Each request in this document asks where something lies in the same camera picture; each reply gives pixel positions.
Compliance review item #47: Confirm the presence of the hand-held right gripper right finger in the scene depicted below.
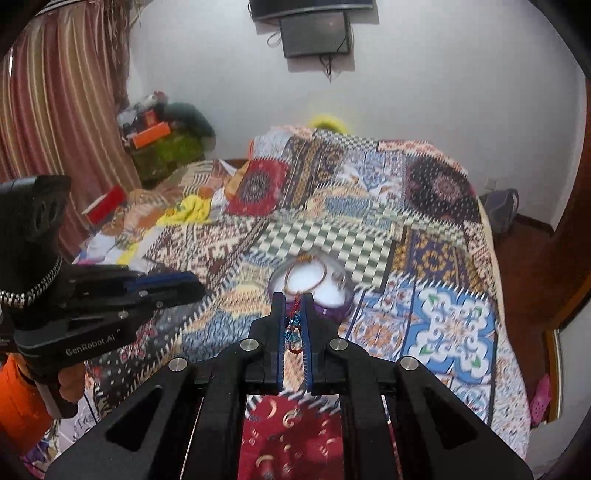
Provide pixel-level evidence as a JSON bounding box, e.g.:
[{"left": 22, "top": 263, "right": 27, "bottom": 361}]
[{"left": 301, "top": 294, "right": 534, "bottom": 480}]

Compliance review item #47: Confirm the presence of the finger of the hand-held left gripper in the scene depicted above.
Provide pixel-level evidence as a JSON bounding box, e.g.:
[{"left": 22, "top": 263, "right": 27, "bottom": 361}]
[
  {"left": 122, "top": 271, "right": 197, "bottom": 292},
  {"left": 134, "top": 281, "right": 206, "bottom": 320}
]

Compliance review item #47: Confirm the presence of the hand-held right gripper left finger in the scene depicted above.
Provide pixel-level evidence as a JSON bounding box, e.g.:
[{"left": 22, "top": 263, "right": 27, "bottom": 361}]
[{"left": 46, "top": 293, "right": 286, "bottom": 480}]

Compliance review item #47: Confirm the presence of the red and blue beaded necklace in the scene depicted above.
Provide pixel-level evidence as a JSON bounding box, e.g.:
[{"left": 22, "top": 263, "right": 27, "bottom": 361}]
[{"left": 283, "top": 298, "right": 308, "bottom": 357}]

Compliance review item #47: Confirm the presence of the person's left forearm orange sleeve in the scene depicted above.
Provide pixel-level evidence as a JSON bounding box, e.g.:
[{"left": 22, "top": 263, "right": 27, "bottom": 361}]
[{"left": 0, "top": 354, "right": 54, "bottom": 455}]

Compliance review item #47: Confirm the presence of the person's left hand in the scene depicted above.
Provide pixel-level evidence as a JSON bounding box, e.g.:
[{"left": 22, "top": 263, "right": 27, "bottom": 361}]
[{"left": 58, "top": 364, "right": 88, "bottom": 407}]

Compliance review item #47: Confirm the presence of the brown bangle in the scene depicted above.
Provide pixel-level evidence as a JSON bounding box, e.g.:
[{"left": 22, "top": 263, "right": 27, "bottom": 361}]
[{"left": 283, "top": 260, "right": 327, "bottom": 294}]

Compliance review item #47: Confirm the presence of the yellow cloth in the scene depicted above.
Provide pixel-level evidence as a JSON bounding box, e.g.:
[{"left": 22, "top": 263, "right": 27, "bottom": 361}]
[{"left": 117, "top": 195, "right": 214, "bottom": 265}]

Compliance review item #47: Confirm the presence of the red box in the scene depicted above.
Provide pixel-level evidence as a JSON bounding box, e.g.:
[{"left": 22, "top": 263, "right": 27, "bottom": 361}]
[{"left": 83, "top": 185, "right": 127, "bottom": 225}]

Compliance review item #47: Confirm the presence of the colourful patchwork blanket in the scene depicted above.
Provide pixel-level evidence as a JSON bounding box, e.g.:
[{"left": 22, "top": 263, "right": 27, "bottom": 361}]
[{"left": 23, "top": 124, "right": 532, "bottom": 480}]

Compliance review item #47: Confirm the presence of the orange box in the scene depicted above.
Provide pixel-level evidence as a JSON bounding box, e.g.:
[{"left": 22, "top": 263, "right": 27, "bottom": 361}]
[{"left": 129, "top": 122, "right": 170, "bottom": 149}]

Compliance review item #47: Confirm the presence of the dark green bag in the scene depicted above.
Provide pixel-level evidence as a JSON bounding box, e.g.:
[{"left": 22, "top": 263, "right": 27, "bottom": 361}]
[{"left": 163, "top": 102, "right": 217, "bottom": 139}]

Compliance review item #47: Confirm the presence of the striped red curtain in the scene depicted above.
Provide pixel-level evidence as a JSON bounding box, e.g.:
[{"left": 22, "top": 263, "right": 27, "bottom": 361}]
[{"left": 0, "top": 0, "right": 145, "bottom": 265}]

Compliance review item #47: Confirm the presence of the yellow-green fluffy thing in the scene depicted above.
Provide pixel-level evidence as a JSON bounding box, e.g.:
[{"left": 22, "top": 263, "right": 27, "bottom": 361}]
[{"left": 308, "top": 114, "right": 349, "bottom": 134}]

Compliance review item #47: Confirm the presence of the grey bag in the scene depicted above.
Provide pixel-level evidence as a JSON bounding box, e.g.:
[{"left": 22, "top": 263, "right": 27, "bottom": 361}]
[{"left": 480, "top": 188, "right": 520, "bottom": 232}]

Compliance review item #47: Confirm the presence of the pink sandal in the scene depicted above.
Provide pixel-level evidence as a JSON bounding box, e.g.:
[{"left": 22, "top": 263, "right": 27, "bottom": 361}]
[{"left": 529, "top": 373, "right": 553, "bottom": 428}]

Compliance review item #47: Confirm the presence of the wooden framed mirror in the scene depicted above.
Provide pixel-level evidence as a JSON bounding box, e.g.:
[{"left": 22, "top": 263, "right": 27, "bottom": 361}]
[{"left": 544, "top": 272, "right": 591, "bottom": 428}]

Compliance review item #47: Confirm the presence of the black and white braided strap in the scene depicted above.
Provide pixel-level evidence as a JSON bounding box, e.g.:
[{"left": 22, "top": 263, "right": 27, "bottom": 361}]
[{"left": 0, "top": 255, "right": 64, "bottom": 309}]

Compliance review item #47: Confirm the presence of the black wall screen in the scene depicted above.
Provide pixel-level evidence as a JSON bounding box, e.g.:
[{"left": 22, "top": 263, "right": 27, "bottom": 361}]
[{"left": 280, "top": 11, "right": 354, "bottom": 59}]

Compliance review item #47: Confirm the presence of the black wall shelf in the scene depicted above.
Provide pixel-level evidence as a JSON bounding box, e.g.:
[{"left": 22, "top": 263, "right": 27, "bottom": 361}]
[{"left": 248, "top": 0, "right": 378, "bottom": 22}]

